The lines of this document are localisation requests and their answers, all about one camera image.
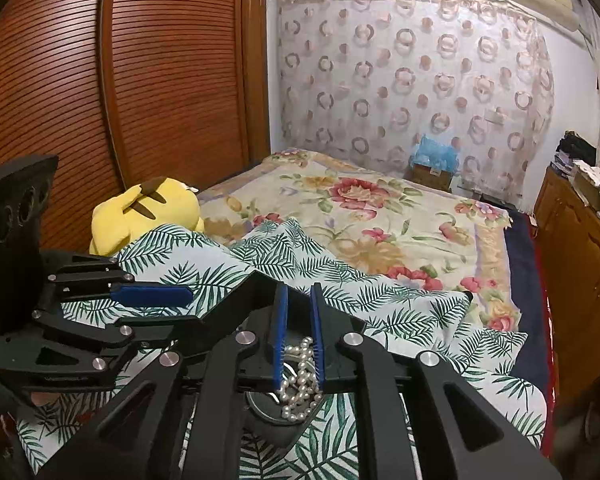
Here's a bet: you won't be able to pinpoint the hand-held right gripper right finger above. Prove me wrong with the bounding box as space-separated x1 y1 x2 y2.
310 283 563 480

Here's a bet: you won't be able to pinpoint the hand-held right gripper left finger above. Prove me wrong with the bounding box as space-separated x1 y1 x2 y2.
40 282 290 480

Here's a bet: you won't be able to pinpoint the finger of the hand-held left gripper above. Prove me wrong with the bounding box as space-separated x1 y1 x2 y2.
0 311 202 393
41 251 194 307

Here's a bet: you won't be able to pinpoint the black jewelry box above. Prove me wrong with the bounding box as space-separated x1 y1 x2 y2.
177 270 412 457

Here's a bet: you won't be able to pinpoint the white pearl necklace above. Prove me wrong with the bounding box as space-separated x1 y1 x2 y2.
277 336 326 424

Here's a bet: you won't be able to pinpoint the leaf print blanket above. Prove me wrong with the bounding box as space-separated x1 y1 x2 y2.
17 216 552 480

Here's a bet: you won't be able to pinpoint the yellow plush toy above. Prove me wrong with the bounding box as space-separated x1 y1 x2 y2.
89 176 205 257

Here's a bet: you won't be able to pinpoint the floral bed sheet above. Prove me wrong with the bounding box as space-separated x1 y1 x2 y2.
197 147 524 334

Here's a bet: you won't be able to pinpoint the brown cardboard box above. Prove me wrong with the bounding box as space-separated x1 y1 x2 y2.
411 162 454 192

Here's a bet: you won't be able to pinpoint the blue plastic bag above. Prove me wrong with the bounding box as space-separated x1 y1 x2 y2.
411 133 462 174

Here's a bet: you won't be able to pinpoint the dark blue mattress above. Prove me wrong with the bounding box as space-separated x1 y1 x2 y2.
500 207 552 413

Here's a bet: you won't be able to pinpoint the brown slatted wooden wardrobe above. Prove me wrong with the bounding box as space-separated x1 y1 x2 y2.
0 0 272 262

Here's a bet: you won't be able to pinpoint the red bed skirt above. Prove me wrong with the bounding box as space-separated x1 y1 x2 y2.
526 220 562 461

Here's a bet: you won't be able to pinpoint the circle pattern sheer curtain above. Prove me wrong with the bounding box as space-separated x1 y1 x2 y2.
274 0 556 202

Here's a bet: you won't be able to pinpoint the brown wooden cabinet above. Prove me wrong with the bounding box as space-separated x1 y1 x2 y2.
532 166 600 363

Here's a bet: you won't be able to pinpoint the dark folded clothes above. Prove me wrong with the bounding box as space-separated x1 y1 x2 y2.
555 130 599 177

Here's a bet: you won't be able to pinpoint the white patterned cloth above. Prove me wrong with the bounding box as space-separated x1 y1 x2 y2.
572 159 600 197

